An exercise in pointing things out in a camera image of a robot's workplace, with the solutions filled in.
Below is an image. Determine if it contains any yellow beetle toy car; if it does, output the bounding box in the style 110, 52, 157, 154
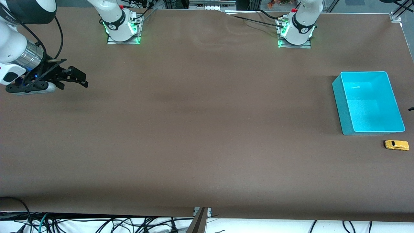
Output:
384, 139, 410, 151

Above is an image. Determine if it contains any teal plastic bin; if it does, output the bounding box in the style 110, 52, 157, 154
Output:
332, 71, 406, 136

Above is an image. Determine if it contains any grey power strip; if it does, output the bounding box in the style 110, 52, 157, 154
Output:
189, 0, 237, 10

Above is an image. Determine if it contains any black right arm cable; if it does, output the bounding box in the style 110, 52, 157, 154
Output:
19, 16, 68, 88

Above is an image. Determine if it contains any black base cable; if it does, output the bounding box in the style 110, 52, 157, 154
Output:
129, 0, 158, 23

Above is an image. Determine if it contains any black looped floor cable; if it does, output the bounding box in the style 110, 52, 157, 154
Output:
0, 196, 33, 233

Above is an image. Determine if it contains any teal floor cable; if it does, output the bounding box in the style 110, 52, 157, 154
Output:
38, 213, 49, 233

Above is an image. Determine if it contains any short black table cable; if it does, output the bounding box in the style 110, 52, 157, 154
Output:
257, 9, 281, 20

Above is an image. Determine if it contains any long black table cable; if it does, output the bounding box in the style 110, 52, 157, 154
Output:
226, 13, 285, 26

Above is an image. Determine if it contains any metal table edge bracket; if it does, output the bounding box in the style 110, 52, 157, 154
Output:
193, 207, 212, 218

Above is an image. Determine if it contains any dark table leg post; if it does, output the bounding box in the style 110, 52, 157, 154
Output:
186, 207, 207, 233

